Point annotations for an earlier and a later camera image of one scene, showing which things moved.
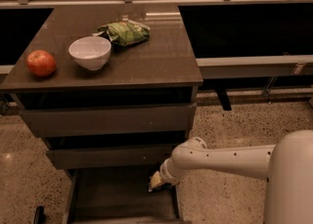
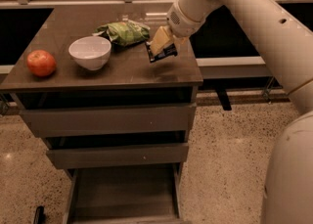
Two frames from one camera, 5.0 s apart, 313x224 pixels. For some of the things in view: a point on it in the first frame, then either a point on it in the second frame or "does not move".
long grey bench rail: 256,67 does not move
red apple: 41,62 does not move
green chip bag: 123,33 does not move
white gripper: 165,176 → 181,22
